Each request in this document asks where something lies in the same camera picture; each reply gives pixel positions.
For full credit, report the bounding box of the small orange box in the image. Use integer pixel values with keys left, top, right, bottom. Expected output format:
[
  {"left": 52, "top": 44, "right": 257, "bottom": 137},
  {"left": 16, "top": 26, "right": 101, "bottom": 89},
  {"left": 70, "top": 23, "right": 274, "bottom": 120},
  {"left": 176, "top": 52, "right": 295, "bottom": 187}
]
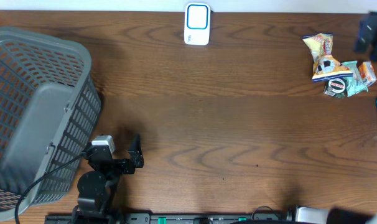
[{"left": 358, "top": 62, "right": 377, "bottom": 86}]

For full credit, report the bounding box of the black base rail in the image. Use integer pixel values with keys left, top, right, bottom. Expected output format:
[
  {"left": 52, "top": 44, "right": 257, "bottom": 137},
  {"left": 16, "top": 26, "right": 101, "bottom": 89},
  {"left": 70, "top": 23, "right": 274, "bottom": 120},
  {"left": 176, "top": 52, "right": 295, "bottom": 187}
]
[{"left": 44, "top": 213, "right": 284, "bottom": 224}]

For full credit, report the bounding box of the grey plastic basket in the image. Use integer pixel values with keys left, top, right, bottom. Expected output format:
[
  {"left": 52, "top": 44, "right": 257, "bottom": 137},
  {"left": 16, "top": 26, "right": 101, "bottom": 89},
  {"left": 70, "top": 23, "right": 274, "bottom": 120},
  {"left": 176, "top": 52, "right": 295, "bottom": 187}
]
[{"left": 0, "top": 27, "right": 101, "bottom": 221}]

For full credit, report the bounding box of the yellow snack bag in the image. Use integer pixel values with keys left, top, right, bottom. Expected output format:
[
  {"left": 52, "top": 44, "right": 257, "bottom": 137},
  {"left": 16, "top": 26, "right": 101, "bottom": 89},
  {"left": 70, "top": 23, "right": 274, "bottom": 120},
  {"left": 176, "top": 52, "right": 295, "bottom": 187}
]
[{"left": 302, "top": 33, "right": 353, "bottom": 83}]

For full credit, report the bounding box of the small green box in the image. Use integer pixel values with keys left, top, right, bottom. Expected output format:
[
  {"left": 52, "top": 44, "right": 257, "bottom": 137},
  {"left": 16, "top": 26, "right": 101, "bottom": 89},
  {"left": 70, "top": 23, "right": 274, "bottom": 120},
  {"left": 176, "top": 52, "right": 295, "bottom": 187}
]
[{"left": 323, "top": 78, "right": 347, "bottom": 98}]

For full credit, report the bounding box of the white barcode scanner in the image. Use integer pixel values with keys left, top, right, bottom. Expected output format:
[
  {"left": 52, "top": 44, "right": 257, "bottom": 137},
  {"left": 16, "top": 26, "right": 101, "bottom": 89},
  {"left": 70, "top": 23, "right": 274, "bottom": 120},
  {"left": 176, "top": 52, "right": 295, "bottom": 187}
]
[{"left": 184, "top": 2, "right": 211, "bottom": 45}]

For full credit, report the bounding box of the teal tissue packet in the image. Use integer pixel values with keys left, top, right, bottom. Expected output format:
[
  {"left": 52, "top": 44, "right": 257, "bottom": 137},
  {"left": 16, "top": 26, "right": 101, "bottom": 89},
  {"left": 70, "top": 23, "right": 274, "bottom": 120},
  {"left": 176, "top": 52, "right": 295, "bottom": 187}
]
[{"left": 342, "top": 61, "right": 368, "bottom": 97}]

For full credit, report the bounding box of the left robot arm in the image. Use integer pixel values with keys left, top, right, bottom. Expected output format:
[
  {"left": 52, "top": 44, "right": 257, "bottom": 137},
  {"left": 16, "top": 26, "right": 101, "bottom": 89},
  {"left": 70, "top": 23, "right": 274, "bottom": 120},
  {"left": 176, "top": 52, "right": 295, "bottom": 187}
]
[{"left": 71, "top": 134, "right": 144, "bottom": 223}]

